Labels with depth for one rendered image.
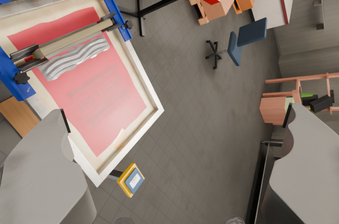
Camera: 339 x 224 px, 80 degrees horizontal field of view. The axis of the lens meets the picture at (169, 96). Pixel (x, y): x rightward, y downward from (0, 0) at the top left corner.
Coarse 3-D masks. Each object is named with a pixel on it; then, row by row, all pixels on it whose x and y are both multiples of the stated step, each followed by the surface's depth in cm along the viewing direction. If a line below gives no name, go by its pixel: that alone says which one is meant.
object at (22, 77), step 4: (128, 20) 103; (124, 24) 103; (128, 24) 103; (132, 24) 105; (124, 28) 107; (128, 28) 105; (20, 72) 66; (24, 72) 67; (16, 76) 65; (20, 76) 66; (24, 76) 67; (28, 76) 68; (16, 80) 66; (20, 80) 66; (24, 80) 67
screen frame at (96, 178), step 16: (32, 0) 76; (48, 0) 81; (64, 0) 86; (0, 16) 69; (128, 48) 111; (144, 80) 119; (32, 96) 74; (48, 112) 78; (160, 112) 128; (144, 128) 116; (128, 144) 107; (80, 160) 87; (112, 160) 99; (96, 176) 92
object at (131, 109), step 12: (84, 12) 96; (60, 24) 87; (72, 24) 91; (84, 24) 96; (96, 36) 100; (96, 60) 99; (108, 60) 105; (120, 60) 110; (96, 72) 99; (120, 72) 110; (132, 84) 116; (132, 96) 115; (120, 108) 109; (132, 108) 115; (144, 108) 122; (120, 120) 108; (132, 120) 114
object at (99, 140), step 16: (32, 32) 79; (48, 32) 83; (64, 32) 88; (80, 64) 93; (64, 80) 87; (80, 80) 92; (64, 96) 87; (64, 112) 86; (80, 128) 91; (96, 128) 97; (112, 128) 104; (96, 144) 97
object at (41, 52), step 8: (96, 24) 89; (104, 24) 92; (80, 32) 83; (88, 32) 86; (64, 40) 78; (72, 40) 80; (40, 48) 71; (48, 48) 73; (56, 48) 75; (40, 56) 73
